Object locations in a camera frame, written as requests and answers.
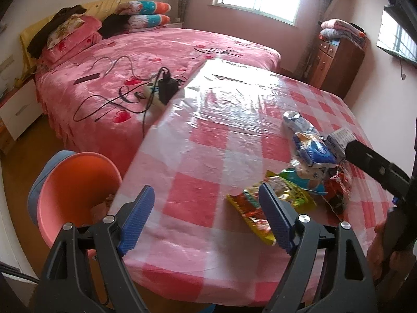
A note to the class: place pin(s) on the yellow red snack packet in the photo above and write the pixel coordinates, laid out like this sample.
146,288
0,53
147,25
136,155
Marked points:
251,215

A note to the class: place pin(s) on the person's right hand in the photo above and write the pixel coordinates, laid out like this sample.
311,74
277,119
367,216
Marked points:
376,251

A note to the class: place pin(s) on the pink folded pillow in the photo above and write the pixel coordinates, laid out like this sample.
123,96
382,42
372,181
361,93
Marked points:
75,44

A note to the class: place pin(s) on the black power adapter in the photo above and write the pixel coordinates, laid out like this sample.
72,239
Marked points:
167,86

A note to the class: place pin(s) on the white bedside cabinet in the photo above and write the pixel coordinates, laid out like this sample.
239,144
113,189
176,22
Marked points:
19,107

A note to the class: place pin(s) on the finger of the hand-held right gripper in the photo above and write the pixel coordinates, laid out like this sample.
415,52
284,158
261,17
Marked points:
371,161

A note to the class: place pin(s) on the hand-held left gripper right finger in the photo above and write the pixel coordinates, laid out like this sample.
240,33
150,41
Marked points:
275,218

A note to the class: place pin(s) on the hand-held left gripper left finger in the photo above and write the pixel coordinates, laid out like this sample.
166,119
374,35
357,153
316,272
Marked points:
138,221

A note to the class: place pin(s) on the red milk tea bag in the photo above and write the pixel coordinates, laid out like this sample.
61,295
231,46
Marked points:
338,189

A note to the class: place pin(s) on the pink packet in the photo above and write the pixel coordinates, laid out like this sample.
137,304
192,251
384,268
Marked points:
102,207

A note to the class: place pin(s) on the silver white snack packet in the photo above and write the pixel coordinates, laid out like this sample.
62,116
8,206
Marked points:
299,122

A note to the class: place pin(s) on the dark clothes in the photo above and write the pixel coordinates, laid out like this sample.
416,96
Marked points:
45,31
112,26

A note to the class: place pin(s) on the small white nightstand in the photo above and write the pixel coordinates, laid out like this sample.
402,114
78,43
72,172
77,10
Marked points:
176,23

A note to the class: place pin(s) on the stack of folded blankets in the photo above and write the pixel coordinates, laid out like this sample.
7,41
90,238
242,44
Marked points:
342,31

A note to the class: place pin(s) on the yellow headboard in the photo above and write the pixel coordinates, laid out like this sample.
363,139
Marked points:
101,5

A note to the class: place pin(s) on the green yellow snack packet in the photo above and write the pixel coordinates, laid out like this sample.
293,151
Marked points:
293,194

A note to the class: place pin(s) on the brown wooden cabinet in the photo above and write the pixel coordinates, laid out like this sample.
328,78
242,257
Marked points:
338,68

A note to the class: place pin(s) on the blue white snack packet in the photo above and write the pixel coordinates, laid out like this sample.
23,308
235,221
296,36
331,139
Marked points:
317,151

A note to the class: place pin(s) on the wall television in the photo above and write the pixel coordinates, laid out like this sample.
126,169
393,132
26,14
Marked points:
397,36

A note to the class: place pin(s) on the cartoon print bolster pillow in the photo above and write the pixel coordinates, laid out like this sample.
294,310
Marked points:
146,7
150,21

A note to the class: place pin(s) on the floral pillow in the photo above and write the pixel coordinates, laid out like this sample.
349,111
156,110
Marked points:
65,31

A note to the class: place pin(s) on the light blue cartoon packet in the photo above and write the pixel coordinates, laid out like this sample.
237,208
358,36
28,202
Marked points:
309,179

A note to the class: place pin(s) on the person's right forearm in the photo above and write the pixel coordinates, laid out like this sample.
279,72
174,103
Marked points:
395,282

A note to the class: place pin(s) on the white power strip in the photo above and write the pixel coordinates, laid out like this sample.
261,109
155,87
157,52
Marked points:
153,94

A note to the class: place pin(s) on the pink plastic bin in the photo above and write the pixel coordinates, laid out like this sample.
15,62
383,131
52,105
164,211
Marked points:
75,182

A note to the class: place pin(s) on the blue round stool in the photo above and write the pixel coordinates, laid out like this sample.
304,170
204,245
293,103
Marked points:
35,189

